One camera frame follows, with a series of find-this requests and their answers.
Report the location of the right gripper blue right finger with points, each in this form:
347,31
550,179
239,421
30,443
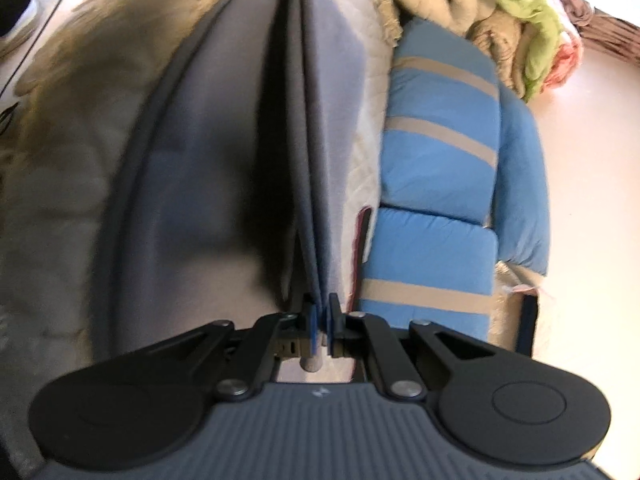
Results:
370,341

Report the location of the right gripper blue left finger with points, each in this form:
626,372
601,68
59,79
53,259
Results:
253,357

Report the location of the grey-blue fleece jacket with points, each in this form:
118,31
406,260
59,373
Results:
228,201

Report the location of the right blue striped pillow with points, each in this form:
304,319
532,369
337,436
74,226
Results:
424,267

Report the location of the blue striped pillow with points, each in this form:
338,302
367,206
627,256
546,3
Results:
424,267
442,126

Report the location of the left blue striped pillow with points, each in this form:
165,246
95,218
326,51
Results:
442,126

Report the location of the pink fabric item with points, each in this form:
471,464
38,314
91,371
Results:
567,59

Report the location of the beige folded comforter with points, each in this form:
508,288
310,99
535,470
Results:
496,33

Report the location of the green blanket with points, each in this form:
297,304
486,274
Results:
546,23

